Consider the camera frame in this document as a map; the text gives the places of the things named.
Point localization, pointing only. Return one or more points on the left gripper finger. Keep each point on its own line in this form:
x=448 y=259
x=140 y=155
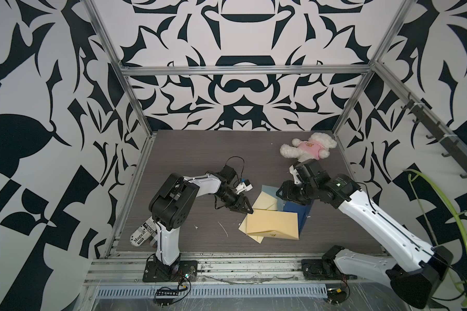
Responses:
x=245 y=200
x=244 y=208

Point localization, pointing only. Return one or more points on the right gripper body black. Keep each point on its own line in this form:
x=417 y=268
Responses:
x=300 y=193

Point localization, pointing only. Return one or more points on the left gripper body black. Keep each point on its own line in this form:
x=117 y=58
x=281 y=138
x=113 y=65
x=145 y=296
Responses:
x=231 y=199

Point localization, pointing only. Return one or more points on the tan yellow envelope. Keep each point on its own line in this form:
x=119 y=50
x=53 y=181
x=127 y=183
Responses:
x=273 y=224

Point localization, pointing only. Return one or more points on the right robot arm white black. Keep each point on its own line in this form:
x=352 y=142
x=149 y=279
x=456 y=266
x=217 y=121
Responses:
x=413 y=268

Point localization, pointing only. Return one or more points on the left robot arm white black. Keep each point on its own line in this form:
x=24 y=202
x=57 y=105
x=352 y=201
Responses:
x=174 y=200

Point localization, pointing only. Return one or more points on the light blue envelope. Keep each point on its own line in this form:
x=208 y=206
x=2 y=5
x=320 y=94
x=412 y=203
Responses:
x=271 y=191

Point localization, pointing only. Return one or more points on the dark blue envelope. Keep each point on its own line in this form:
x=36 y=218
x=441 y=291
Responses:
x=301 y=211

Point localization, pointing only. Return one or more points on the pale yellow envelope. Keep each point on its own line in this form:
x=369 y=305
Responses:
x=263 y=202

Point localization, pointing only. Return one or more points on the white teddy bear pink shirt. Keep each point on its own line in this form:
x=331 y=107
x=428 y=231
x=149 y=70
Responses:
x=317 y=147

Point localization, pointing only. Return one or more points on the right black connector board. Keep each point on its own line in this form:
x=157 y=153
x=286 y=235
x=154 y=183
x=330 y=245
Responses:
x=337 y=296

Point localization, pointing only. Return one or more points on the black connector board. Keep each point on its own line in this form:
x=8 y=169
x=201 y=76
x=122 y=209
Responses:
x=165 y=296
x=337 y=296

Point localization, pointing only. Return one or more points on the left black connector board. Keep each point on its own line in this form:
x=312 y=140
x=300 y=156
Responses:
x=165 y=296

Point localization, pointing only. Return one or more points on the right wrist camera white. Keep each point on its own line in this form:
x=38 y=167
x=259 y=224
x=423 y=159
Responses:
x=294 y=173

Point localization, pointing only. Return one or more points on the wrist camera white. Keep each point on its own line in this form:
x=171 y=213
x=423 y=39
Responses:
x=294 y=173
x=244 y=186

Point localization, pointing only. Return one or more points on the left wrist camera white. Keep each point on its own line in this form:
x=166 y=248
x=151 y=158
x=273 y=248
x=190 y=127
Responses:
x=244 y=186

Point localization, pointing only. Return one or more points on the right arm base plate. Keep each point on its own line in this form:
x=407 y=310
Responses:
x=322 y=270

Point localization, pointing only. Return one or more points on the white cable duct strip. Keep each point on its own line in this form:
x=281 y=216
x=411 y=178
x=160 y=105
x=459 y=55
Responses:
x=198 y=291

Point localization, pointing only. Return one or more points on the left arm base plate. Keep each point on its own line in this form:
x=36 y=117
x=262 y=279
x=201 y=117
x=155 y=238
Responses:
x=155 y=271

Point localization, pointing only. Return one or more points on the black hook rack rail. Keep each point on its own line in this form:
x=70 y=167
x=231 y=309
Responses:
x=438 y=132

